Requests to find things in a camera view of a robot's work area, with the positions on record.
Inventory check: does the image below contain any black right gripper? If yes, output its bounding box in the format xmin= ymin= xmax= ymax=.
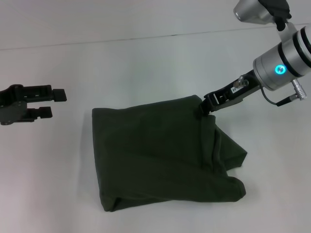
xmin=198 ymin=69 xmax=264 ymax=114

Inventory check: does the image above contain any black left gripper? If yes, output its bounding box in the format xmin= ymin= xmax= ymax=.
xmin=0 ymin=83 xmax=68 ymax=126

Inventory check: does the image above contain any dark green FREE t-shirt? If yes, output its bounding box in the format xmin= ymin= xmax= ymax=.
xmin=91 ymin=95 xmax=248 ymax=213

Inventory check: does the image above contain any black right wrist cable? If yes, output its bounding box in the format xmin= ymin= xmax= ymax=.
xmin=259 ymin=86 xmax=297 ymax=107

